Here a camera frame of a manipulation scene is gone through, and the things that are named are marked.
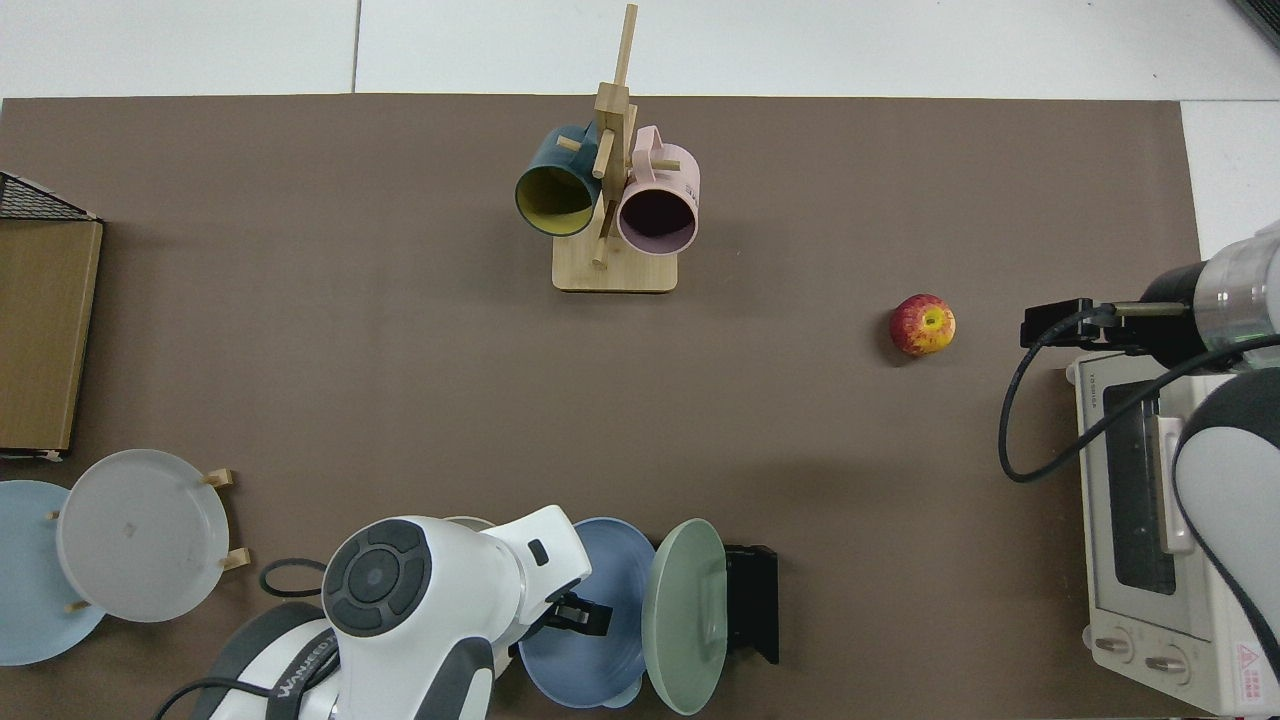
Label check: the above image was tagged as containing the dark grey equipment edge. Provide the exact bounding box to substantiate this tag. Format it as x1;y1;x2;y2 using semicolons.
1232;0;1280;53

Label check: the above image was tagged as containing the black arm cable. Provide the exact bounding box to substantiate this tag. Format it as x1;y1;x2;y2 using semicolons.
998;305;1280;484
153;557;336;720

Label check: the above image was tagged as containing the brown table cloth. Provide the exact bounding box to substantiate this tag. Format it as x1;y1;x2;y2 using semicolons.
0;95;1206;720

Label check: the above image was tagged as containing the red yellow apple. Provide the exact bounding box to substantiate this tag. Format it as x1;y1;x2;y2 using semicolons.
890;293;957;358

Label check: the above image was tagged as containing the grey white plate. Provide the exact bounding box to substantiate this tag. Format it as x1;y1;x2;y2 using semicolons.
56;449;231;624

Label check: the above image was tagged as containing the pale toaster oven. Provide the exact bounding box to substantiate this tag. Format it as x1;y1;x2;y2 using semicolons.
1065;350;1280;717

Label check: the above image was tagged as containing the black dish rack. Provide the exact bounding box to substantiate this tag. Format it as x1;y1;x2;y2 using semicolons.
722;545;779;666

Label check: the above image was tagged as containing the pink cup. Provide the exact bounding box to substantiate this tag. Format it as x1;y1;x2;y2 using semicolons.
616;125;701;257

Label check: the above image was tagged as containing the wooden peg plate stand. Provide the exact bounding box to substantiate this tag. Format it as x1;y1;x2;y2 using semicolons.
45;467;252;614

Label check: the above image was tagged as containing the dark teal cup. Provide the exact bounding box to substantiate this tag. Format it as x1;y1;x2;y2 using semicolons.
515;122;604;238

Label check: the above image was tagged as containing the light blue plate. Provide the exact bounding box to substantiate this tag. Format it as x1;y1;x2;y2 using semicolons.
0;480;108;667

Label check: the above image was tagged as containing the wooden cup stand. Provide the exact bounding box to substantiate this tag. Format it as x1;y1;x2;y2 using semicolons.
552;3;681;294

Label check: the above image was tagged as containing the green plate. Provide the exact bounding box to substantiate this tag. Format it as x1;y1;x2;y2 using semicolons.
641;518;729;717

